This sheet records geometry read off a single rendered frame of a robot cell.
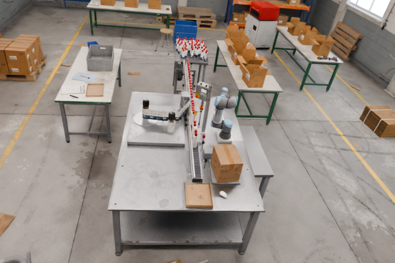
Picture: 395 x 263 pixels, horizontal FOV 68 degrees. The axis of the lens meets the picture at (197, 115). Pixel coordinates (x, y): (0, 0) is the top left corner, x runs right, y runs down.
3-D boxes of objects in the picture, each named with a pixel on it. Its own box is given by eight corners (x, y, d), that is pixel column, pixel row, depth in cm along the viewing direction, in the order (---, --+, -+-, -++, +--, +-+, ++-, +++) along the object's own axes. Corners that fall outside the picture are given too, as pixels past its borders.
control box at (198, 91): (198, 94, 366) (200, 81, 355) (210, 99, 360) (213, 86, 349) (194, 97, 358) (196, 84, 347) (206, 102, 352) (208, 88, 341)
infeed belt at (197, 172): (186, 97, 441) (186, 95, 438) (191, 98, 442) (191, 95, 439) (193, 181, 307) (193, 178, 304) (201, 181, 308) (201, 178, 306)
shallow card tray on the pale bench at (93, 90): (87, 85, 445) (87, 83, 443) (104, 85, 451) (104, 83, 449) (86, 97, 418) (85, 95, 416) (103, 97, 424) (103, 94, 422)
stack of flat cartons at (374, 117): (358, 118, 613) (365, 105, 594) (380, 117, 625) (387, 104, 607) (379, 138, 561) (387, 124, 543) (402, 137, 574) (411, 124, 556)
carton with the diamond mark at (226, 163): (210, 162, 331) (213, 144, 315) (230, 161, 336) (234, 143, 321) (217, 183, 307) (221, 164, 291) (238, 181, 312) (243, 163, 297)
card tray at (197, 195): (184, 183, 304) (184, 180, 302) (209, 184, 308) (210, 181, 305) (186, 207, 280) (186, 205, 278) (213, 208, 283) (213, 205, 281)
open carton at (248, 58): (232, 66, 564) (236, 48, 543) (258, 67, 574) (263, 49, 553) (238, 77, 529) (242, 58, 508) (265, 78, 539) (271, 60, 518)
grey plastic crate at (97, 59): (91, 56, 527) (90, 44, 515) (114, 56, 536) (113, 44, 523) (87, 71, 480) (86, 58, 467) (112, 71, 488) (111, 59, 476)
